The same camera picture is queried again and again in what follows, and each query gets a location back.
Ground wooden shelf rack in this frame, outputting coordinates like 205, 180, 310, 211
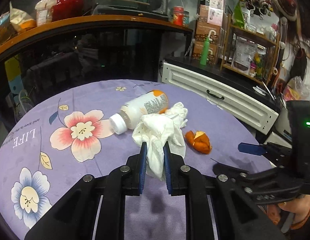
220, 15, 281, 85

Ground white printer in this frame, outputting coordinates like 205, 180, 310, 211
264, 107, 292, 148

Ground white top left drawer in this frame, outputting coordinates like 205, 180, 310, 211
162, 62, 278, 134

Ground white tissue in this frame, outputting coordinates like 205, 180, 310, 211
132, 102, 188, 181

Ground purple floral tablecloth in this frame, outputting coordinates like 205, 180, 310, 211
0, 80, 270, 239

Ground right hand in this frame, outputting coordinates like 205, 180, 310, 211
265, 195, 310, 230

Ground orange peel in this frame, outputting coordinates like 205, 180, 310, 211
184, 131, 212, 154

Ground white orange bottle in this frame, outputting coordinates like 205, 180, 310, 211
109, 90, 169, 134

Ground red tin can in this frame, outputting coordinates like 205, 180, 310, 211
173, 7, 184, 26

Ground brown boxes with hooks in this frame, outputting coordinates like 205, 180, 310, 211
192, 5, 228, 64

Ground red vase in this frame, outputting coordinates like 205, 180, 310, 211
52, 0, 83, 22

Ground golden snack bag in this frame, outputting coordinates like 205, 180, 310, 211
9, 3, 37, 34

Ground wooden curved counter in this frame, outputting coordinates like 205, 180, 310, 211
0, 15, 193, 62

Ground bag of colourful snacks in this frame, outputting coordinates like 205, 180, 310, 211
283, 76, 310, 101

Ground green bottle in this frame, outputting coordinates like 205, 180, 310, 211
199, 37, 210, 66

